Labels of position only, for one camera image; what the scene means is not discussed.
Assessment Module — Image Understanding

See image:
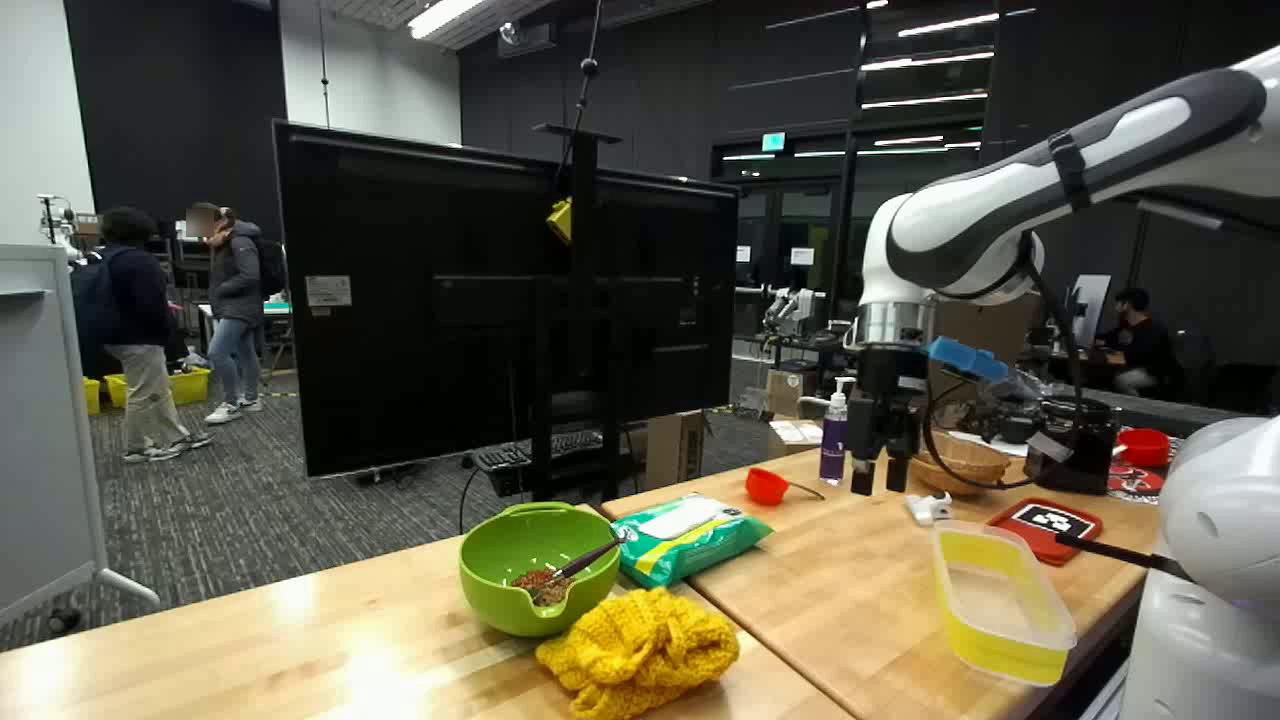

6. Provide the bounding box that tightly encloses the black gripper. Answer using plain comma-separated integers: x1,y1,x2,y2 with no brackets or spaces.
845,341,932,498

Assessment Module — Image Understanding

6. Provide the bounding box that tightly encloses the red tray with marker tag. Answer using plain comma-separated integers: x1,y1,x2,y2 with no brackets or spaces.
988,494,1110,571

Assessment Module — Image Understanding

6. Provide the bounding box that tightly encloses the black monitor stand pole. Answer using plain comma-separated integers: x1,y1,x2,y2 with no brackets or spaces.
526,120,633,502

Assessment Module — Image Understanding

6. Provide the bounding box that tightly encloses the small white clip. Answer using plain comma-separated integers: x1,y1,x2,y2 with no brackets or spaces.
905,488,958,527

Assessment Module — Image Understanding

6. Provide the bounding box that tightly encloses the green bowl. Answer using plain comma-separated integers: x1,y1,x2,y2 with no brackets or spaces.
458,498,627,640

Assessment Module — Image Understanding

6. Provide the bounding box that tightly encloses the yellow floor bin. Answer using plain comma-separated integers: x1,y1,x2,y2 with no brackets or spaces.
164,364,217,413
76,370,133,420

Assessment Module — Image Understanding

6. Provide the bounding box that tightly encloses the dark metal spoon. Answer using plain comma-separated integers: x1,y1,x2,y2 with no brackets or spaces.
515,535,626,607

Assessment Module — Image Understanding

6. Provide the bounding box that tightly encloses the person in grey hoodie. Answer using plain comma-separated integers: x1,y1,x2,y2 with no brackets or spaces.
189,196,273,426

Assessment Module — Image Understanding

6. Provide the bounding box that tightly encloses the red measuring scoop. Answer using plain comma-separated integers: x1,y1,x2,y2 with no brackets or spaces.
740,462,829,510

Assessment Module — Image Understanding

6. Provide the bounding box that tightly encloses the black glossy appliance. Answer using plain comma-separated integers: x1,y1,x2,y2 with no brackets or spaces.
1023,394,1120,498

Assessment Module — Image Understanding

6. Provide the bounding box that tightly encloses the yellow transparent plastic container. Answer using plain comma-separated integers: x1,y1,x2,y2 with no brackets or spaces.
930,520,1079,686

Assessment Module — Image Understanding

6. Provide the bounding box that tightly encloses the person in beige trousers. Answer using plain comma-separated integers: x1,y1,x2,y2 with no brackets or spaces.
94,202,202,462

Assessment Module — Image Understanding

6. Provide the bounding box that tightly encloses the yellow knitted cloth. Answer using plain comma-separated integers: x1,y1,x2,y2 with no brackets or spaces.
533,583,743,720

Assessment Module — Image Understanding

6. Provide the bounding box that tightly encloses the seated person in black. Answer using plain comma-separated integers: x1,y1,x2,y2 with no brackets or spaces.
1094,282,1186,399

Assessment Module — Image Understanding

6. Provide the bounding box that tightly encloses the wicker basket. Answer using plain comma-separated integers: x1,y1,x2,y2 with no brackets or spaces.
915,431,1023,502

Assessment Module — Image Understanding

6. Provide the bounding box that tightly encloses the large black monitor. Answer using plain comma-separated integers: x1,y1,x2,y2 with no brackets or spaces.
273,120,740,478

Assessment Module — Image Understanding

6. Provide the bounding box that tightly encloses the purple pump sanitizer bottle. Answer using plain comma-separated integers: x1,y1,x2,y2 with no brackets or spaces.
816,370,857,488

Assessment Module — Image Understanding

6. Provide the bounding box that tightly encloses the yellow tag on stand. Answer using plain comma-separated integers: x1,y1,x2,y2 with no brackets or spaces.
541,196,581,249

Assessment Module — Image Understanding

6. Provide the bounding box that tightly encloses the red cup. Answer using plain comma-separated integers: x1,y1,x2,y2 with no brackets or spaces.
1112,422,1178,471

